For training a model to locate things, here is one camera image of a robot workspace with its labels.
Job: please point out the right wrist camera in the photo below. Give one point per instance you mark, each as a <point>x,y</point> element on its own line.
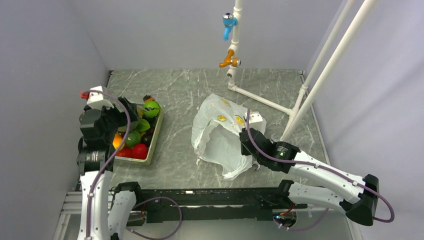
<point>257,122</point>

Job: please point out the orange valve tap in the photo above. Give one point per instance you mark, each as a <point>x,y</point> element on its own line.
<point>230,60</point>

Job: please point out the white plastic bag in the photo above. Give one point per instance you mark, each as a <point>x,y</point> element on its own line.
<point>215,135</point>

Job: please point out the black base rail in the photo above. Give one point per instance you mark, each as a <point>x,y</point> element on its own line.
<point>259,203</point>

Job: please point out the silver wrench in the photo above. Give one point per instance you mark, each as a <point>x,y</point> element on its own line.
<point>274,138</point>

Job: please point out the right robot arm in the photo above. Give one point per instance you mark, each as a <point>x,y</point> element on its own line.
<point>353,195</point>

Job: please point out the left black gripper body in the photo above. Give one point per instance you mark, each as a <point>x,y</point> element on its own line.
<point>115,119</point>

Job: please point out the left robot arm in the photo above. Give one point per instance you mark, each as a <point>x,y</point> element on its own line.
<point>98,124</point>

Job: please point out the bright green fake lime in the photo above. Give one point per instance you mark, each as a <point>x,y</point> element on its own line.
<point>151,109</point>

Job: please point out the red fake apple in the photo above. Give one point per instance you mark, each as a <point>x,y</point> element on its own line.
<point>139,151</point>

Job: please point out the blue valve tap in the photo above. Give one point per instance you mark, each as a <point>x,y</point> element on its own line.
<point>229,21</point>

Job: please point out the orange fake mango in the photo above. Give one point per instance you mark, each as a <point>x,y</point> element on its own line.
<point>118,142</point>

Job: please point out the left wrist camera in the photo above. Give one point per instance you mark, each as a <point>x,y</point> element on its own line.
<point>96,100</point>

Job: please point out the beige plastic basket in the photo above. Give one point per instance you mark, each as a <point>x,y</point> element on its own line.
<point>156,125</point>

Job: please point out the small orange black object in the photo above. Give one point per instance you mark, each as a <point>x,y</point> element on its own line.
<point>148,98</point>

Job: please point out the dark green fake orange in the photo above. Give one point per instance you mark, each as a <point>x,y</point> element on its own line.
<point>133,138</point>

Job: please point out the white pvc pipe frame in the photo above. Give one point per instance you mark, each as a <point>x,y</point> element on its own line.
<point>307,35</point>

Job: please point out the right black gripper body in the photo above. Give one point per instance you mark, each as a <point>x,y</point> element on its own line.
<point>244,151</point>

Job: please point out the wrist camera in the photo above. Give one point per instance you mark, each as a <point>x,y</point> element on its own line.
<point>257,122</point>
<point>96,100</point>

